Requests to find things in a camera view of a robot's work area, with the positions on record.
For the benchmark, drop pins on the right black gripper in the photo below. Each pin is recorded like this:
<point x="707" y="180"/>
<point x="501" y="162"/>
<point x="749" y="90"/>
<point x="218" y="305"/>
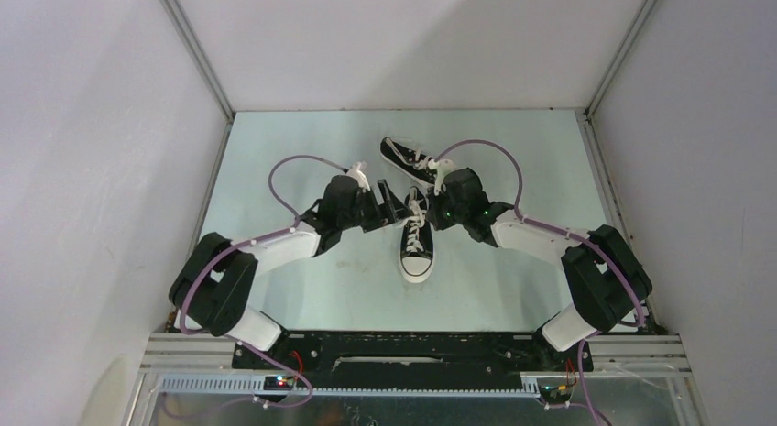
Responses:
<point x="436" y="221"/>

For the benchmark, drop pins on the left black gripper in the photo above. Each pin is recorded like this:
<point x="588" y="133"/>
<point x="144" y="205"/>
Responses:
<point x="394" y="207"/>

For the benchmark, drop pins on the black canvas sneaker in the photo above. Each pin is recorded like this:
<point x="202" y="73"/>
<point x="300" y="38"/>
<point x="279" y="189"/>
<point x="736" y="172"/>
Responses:
<point x="416" y="249"/>
<point x="410" y="161"/>

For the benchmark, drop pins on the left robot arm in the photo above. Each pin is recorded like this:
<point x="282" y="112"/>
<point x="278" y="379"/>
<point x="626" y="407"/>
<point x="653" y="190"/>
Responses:
<point x="211" y="292"/>

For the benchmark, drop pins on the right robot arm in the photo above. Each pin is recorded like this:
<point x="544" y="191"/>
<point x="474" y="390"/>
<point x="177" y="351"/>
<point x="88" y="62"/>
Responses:
<point x="606" y="281"/>

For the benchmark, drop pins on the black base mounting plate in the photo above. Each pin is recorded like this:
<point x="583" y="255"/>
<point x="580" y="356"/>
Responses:
<point x="423" y="361"/>

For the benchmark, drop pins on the left controller board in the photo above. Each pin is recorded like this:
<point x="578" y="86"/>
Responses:
<point x="279" y="383"/>

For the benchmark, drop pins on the controller board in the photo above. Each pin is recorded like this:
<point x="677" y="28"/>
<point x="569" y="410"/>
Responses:
<point x="279" y="383"/>
<point x="558" y="395"/>

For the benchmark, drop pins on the right controller board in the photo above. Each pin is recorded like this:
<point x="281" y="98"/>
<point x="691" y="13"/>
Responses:
<point x="558" y="395"/>

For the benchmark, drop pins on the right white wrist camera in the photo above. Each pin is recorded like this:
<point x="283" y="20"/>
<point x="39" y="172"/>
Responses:
<point x="440" y="169"/>

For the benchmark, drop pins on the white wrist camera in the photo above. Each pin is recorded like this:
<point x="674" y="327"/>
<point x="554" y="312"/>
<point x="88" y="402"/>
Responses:
<point x="357" y="171"/>
<point x="440" y="169"/>

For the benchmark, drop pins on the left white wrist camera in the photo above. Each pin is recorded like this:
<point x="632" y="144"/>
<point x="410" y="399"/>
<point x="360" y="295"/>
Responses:
<point x="357" y="171"/>

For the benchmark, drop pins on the aluminium frame rail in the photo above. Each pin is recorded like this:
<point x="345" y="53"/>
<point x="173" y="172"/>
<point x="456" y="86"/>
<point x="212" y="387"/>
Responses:
<point x="641" y="356"/>

